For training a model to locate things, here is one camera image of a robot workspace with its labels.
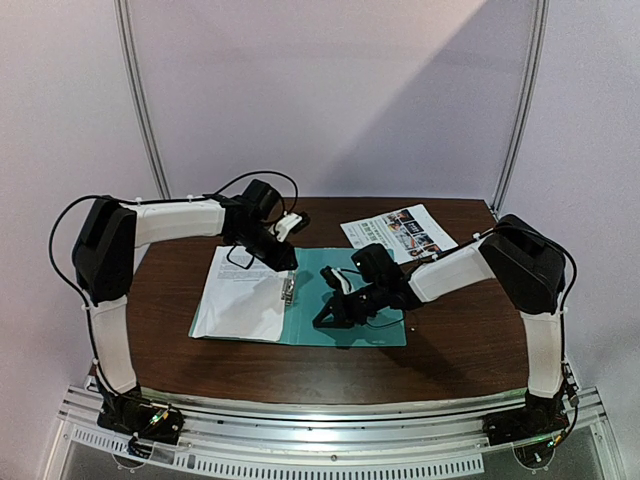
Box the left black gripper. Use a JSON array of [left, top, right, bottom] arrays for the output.
[[232, 222, 298, 272]]

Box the teal plastic folder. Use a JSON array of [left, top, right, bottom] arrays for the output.
[[189, 247, 407, 348]]

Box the metal folder clip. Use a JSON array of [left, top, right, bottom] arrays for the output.
[[281, 271, 296, 305]]

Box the white text paper sheet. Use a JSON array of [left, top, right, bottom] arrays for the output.
[[189, 246, 288, 343]]

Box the colour printed brochure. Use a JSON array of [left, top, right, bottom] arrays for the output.
[[340, 204, 457, 264]]

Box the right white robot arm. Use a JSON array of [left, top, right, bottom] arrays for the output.
[[312, 215, 572, 436]]

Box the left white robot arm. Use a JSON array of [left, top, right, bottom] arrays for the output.
[[72, 194, 302, 434]]

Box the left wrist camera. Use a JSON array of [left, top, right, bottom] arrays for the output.
[[241, 179, 282, 222]]

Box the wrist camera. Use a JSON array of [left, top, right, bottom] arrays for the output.
[[241, 179, 282, 222], [351, 243, 403, 285]]

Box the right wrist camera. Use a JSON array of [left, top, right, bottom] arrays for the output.
[[351, 243, 403, 285]]

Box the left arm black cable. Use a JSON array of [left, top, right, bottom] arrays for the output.
[[48, 194, 109, 396]]

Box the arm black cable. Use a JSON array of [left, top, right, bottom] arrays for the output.
[[48, 194, 109, 396], [549, 234, 581, 406]]

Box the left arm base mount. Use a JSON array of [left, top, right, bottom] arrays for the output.
[[97, 400, 185, 445]]

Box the perforated metal cable tray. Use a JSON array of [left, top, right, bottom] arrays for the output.
[[64, 426, 485, 479]]

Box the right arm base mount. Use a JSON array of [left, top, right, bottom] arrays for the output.
[[482, 396, 578, 447]]

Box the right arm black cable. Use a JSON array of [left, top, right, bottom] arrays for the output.
[[549, 234, 581, 406]]

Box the aluminium front rail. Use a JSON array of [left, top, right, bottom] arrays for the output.
[[57, 384, 609, 454]]

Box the left aluminium corner post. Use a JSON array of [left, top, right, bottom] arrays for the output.
[[114, 0, 171, 200]]

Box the aluminium corner post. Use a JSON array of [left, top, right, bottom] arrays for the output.
[[114, 0, 171, 200], [489, 0, 549, 217]]

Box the right aluminium corner post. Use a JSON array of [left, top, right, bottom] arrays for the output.
[[489, 0, 549, 217]]

